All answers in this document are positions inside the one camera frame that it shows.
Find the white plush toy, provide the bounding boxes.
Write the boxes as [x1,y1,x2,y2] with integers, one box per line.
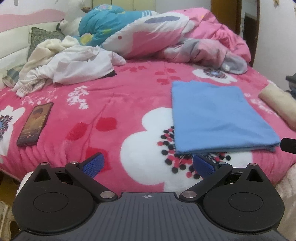
[59,1,92,36]

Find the white crumpled sheet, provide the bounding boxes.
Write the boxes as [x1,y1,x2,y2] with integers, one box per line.
[13,45,126,97]

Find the grey green pillow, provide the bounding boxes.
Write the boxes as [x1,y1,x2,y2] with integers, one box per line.
[27,27,65,59]

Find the white headboard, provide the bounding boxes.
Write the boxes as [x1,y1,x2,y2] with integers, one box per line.
[0,22,63,80]

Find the cream fleece cloth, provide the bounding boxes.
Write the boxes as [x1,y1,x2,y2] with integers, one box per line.
[19,36,79,79]

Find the wooden framed mirror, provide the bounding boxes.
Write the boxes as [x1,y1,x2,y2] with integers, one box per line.
[211,0,260,66]

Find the pink floral fleece blanket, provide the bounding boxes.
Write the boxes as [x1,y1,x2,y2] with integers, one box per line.
[1,60,295,194]

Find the pink grey white duvet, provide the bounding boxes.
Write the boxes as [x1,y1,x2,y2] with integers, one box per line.
[101,8,251,75]

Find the light blue t-shirt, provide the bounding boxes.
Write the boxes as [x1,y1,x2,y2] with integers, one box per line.
[171,81,280,154]

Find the teal floral quilt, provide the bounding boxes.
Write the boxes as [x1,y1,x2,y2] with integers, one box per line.
[77,4,157,47]

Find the folded beige garment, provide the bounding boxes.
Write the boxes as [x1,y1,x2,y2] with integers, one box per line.
[258,83,296,131]

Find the black smartphone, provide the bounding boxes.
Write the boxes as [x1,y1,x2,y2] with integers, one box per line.
[16,102,54,147]

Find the yellow green cabinet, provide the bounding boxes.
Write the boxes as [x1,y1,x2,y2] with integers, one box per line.
[92,0,156,11]

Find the stack of dark folded clothes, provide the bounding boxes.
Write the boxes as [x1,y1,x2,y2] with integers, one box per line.
[285,73,296,99]

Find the black garment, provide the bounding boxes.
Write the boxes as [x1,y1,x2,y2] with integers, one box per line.
[102,70,116,78]

